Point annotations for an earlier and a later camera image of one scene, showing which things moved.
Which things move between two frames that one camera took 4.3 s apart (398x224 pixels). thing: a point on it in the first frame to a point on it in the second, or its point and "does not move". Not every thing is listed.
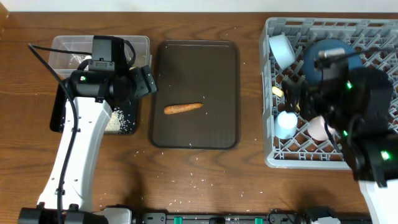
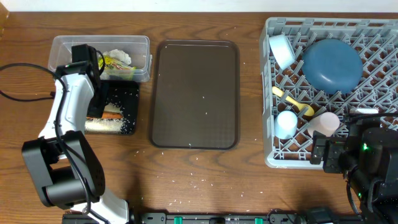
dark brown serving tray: x=191 y=71 does not move
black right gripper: x=310 y=97 to x=336 y=148
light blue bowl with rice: x=282 y=50 does not move
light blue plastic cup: x=285 y=125 does not move
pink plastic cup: x=317 y=129 does not move
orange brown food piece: x=172 y=109 to x=108 y=115
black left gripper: x=143 y=86 to x=96 y=111
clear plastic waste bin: x=61 y=65 does not move
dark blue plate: x=354 y=58 does not move
